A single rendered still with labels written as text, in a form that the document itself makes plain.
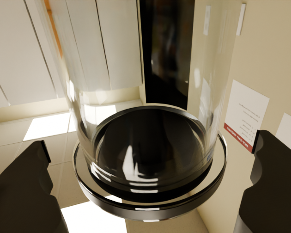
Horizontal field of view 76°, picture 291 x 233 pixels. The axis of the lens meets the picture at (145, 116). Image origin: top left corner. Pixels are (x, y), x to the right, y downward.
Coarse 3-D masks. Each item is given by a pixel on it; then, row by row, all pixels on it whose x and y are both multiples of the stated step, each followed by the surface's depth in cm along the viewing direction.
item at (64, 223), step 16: (32, 144) 11; (16, 160) 10; (32, 160) 9; (48, 160) 12; (0, 176) 9; (16, 176) 9; (32, 176) 8; (48, 176) 10; (0, 192) 8; (16, 192) 8; (32, 192) 8; (48, 192) 9; (0, 208) 7; (16, 208) 7; (32, 208) 7; (48, 208) 7; (0, 224) 6; (16, 224) 6; (32, 224) 6; (48, 224) 6; (64, 224) 7
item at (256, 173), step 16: (256, 144) 11; (272, 144) 9; (256, 160) 9; (272, 160) 8; (288, 160) 8; (256, 176) 9; (272, 176) 8; (288, 176) 8; (256, 192) 7; (272, 192) 7; (288, 192) 7; (240, 208) 6; (256, 208) 6; (272, 208) 6; (288, 208) 6; (240, 224) 6; (256, 224) 6; (272, 224) 6; (288, 224) 6
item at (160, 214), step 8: (80, 184) 11; (216, 184) 10; (88, 192) 10; (208, 192) 10; (96, 200) 10; (200, 200) 10; (104, 208) 10; (112, 208) 10; (120, 208) 10; (176, 208) 9; (184, 208) 10; (192, 208) 10; (128, 216) 10; (136, 216) 10; (144, 216) 10; (152, 216) 10; (160, 216) 10; (168, 216) 10
